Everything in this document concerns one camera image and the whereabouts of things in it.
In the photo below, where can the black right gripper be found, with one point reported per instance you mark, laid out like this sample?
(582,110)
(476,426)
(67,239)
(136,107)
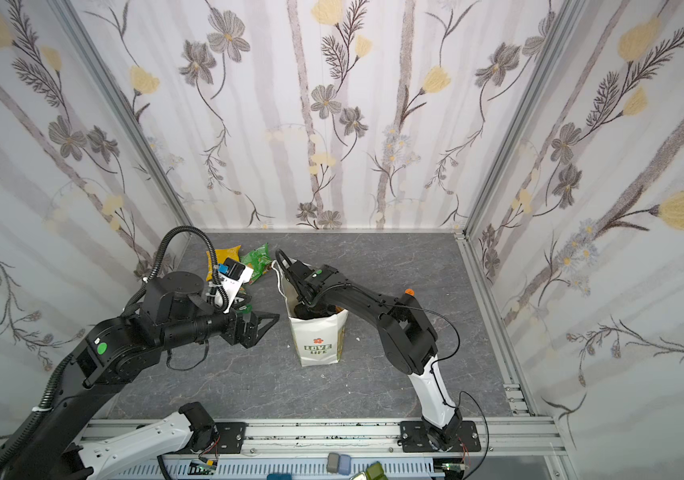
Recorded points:
(303,285)

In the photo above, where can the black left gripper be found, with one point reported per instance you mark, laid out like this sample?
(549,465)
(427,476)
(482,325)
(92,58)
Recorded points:
(243,327)

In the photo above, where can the green snack bag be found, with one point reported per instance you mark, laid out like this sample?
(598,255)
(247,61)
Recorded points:
(258,260)

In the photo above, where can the white paper shopping bag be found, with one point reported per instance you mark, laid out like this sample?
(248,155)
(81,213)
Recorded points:
(318,339)

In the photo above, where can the yellow chip bag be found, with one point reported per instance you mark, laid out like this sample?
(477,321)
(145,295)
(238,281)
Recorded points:
(219,257)

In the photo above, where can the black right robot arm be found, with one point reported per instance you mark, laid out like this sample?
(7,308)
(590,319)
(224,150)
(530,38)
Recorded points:
(409,341)

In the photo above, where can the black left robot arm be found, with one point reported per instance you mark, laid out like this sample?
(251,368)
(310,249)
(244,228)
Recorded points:
(167,312)

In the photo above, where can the green yellow object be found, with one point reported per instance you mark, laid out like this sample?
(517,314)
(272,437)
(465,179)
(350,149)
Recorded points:
(374,471)

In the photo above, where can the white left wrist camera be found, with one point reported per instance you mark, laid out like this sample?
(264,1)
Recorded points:
(231,275)

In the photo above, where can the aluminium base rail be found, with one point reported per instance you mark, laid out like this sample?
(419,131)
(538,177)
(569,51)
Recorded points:
(510,448)

